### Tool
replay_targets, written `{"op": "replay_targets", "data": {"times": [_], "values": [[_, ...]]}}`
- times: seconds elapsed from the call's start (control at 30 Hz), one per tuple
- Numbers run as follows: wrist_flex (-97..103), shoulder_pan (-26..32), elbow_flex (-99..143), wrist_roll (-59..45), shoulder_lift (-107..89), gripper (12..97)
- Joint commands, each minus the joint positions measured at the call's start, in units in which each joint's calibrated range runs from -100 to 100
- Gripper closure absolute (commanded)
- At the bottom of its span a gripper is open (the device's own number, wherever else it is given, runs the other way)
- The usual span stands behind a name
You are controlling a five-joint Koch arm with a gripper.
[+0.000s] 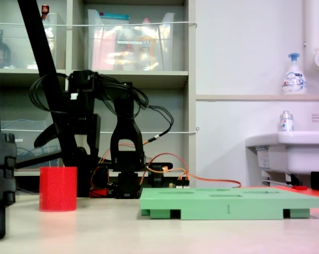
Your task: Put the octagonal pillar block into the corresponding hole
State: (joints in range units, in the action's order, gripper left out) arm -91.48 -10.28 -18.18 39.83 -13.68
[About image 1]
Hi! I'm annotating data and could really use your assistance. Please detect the white sink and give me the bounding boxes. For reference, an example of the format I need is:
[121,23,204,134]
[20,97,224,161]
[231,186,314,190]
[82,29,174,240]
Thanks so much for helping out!
[245,131,319,176]

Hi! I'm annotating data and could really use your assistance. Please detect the orange wire loop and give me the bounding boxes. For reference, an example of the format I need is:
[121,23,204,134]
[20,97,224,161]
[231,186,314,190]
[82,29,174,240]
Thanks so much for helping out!
[98,139,242,189]

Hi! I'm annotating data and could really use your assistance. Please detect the black clamp block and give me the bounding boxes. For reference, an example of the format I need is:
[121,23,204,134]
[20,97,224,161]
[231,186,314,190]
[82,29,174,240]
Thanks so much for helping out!
[148,161,174,190]

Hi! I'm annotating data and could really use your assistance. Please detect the green shape sorter board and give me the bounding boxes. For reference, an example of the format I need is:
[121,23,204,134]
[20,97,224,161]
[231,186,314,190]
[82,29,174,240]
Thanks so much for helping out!
[139,187,319,221]

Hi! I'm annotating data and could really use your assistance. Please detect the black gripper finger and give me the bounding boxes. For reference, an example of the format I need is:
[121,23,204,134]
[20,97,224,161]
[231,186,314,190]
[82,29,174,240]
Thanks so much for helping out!
[33,123,58,149]
[87,114,102,153]

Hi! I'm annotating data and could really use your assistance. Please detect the thin black servo cable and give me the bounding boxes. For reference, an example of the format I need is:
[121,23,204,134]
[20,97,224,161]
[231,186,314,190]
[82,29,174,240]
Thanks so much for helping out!
[95,76,149,110]

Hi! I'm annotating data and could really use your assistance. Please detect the black tripod leg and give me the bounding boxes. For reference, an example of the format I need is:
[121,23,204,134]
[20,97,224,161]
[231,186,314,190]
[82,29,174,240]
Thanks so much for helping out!
[17,0,93,198]

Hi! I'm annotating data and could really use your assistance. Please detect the white soap pump bottle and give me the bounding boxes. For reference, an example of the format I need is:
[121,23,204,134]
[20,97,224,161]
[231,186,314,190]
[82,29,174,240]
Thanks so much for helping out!
[281,52,308,95]

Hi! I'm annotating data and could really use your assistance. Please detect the dark glass bottle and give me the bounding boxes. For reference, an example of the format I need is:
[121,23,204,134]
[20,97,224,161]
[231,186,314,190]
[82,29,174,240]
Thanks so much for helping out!
[0,29,12,69]

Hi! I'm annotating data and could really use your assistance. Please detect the small silver capped bottle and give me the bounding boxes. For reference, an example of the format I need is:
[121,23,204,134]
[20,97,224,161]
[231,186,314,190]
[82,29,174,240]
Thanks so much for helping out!
[278,110,295,132]

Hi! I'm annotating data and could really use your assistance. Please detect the red octagonal pillar block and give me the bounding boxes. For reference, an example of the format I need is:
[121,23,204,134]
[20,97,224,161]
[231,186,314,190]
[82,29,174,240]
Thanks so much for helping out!
[39,166,78,213]

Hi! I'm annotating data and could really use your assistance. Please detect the clear bin with blue cable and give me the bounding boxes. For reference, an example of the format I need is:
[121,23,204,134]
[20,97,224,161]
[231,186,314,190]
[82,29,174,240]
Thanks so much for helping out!
[0,120,64,171]

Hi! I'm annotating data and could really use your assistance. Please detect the clear storage bin with bottles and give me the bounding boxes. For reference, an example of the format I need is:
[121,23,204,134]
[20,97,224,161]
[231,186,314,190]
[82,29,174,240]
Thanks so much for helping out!
[87,9,176,71]

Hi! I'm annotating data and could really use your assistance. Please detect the thin black gripper wires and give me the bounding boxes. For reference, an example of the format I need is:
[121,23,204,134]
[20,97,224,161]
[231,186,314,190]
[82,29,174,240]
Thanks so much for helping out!
[29,71,70,115]

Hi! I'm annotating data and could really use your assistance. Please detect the black notched stack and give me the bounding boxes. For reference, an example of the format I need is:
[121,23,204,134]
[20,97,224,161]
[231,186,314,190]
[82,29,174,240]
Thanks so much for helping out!
[0,132,17,240]

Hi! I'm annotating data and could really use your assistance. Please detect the beige shelf unit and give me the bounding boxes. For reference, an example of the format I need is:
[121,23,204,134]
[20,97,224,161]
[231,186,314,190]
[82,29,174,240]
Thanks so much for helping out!
[0,0,197,196]

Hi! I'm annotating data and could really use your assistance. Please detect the small circuit board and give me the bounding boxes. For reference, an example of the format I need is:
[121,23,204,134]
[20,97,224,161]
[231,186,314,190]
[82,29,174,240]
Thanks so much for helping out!
[169,177,191,189]

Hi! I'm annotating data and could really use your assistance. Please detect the black tripod brace bar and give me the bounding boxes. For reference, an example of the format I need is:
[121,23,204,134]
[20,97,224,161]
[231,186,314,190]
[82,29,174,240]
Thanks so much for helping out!
[15,150,63,170]

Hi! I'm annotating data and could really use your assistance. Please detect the black sink bracket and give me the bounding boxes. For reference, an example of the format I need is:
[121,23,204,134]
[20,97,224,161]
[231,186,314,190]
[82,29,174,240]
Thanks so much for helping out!
[286,173,304,186]

